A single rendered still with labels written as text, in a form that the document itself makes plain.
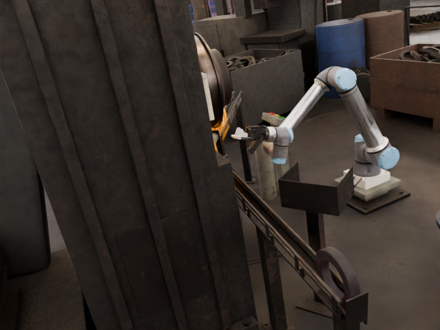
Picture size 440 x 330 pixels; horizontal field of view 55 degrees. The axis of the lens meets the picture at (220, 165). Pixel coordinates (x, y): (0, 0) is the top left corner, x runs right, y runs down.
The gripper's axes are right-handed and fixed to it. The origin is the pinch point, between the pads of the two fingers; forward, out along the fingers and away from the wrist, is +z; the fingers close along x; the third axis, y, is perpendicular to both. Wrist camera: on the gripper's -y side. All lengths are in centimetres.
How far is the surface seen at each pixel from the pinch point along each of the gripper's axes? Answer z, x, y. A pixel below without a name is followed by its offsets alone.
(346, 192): -22, 75, -5
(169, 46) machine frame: 56, 64, 47
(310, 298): -27, 58, -70
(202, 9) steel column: -253, -836, 123
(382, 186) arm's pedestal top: -112, 4, -31
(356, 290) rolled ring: 15, 130, -12
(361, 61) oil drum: -257, -220, 46
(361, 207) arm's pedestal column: -98, 4, -46
